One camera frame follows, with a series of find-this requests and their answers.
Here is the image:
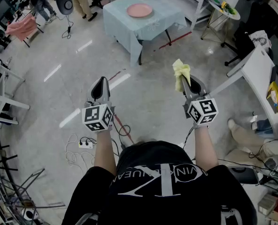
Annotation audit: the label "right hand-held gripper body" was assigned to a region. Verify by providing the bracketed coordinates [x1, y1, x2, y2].
[182, 92, 219, 127]

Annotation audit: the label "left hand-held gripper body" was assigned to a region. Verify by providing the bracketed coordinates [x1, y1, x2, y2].
[81, 97, 116, 133]

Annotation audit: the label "yellow cloth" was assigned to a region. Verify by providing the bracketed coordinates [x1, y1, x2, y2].
[172, 59, 191, 93]

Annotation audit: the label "pink plate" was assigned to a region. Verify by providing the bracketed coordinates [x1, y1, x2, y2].
[126, 3, 154, 18]

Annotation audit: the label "person's left forearm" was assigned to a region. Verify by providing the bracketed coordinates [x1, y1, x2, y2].
[94, 127, 118, 177]

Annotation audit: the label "person's right forearm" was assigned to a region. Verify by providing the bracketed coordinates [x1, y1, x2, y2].
[193, 125, 219, 172]

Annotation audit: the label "white power strip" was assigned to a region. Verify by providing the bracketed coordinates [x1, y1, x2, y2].
[78, 141, 95, 149]

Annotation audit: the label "black-legged table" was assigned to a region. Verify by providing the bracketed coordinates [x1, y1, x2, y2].
[138, 29, 173, 66]

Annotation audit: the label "white desk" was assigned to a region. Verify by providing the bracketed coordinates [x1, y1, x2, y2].
[226, 45, 278, 135]

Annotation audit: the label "light blue flower-print tablecloth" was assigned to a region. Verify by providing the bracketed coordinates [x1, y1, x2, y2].
[102, 0, 188, 68]

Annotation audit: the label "yellow box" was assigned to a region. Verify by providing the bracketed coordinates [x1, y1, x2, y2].
[266, 81, 278, 113]

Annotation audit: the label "black swivel chair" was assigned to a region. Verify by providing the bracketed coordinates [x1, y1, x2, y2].
[227, 163, 278, 196]

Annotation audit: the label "white printed tote bag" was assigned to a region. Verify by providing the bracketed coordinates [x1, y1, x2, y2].
[248, 30, 272, 53]

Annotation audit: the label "white metal shelf rack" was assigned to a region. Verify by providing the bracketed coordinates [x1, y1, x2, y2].
[171, 0, 224, 30]

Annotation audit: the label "yellow artificial flowers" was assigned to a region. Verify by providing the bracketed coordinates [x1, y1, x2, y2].
[219, 0, 237, 15]

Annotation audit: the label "black office chair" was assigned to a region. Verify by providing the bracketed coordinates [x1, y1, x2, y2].
[224, 1, 278, 67]

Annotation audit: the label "person's black printed t-shirt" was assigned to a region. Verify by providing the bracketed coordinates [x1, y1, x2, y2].
[61, 141, 258, 225]

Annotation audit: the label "brown cardboard box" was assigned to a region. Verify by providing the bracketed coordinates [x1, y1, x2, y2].
[257, 192, 278, 225]

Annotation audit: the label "braided gripper cable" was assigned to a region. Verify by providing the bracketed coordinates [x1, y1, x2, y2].
[182, 125, 196, 150]

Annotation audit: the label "white coiled cable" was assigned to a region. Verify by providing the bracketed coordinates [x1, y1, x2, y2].
[64, 133, 95, 171]

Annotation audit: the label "black power adapter with cable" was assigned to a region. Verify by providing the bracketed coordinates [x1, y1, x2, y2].
[61, 15, 74, 40]

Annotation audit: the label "white round wire-leg side table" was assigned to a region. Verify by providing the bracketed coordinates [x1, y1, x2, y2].
[200, 0, 241, 45]

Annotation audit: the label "grey harness strap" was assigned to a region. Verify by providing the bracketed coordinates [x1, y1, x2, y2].
[75, 213, 100, 225]
[219, 206, 244, 225]

